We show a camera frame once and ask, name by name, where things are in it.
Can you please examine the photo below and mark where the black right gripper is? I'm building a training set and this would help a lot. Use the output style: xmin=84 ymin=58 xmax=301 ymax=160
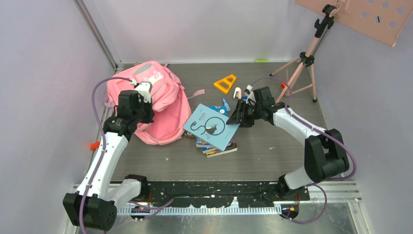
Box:
xmin=227 ymin=100 xmax=263 ymax=128

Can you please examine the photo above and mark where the pink student backpack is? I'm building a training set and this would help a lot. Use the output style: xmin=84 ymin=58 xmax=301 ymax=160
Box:
xmin=106 ymin=61 xmax=191 ymax=145

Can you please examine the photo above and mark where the pink tripod music stand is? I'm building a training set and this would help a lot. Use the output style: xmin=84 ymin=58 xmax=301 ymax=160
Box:
xmin=271 ymin=0 xmax=413 ymax=102

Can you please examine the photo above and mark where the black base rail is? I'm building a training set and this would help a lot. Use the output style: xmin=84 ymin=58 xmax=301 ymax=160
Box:
xmin=130 ymin=181 xmax=310 ymax=219

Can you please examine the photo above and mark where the white pink stapler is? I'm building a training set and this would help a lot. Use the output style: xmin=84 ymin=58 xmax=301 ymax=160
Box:
xmin=233 ymin=87 xmax=242 ymax=100

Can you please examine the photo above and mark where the light blue cat book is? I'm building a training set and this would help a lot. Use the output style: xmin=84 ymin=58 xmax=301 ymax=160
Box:
xmin=183 ymin=104 xmax=240 ymax=150

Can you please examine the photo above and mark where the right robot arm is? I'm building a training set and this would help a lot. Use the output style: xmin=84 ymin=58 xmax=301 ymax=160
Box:
xmin=226 ymin=87 xmax=350 ymax=200

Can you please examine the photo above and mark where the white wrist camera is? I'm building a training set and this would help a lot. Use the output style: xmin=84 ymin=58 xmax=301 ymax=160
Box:
xmin=244 ymin=85 xmax=256 ymax=106
xmin=130 ymin=81 xmax=152 ymax=103

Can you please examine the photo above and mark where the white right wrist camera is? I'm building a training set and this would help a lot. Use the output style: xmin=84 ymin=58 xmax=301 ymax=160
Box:
xmin=244 ymin=85 xmax=256 ymax=106

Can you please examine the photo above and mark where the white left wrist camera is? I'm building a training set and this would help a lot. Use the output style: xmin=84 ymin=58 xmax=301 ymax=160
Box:
xmin=130 ymin=81 xmax=152 ymax=103

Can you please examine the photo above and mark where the yellow spine paperback book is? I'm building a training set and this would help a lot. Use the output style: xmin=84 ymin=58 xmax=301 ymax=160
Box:
xmin=196 ymin=137 xmax=222 ymax=157

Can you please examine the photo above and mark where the yellow triangle ruler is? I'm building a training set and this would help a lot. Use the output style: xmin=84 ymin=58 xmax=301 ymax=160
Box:
xmin=213 ymin=74 xmax=237 ymax=95

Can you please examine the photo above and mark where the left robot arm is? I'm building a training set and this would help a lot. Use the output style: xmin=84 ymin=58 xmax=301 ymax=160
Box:
xmin=63 ymin=89 xmax=154 ymax=233

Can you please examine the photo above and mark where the green cover book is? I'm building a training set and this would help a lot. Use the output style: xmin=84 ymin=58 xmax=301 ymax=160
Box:
xmin=184 ymin=131 xmax=197 ymax=139

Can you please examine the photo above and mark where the orange clip on frame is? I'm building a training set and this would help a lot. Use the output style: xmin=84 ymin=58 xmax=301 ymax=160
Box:
xmin=90 ymin=141 xmax=100 ymax=151

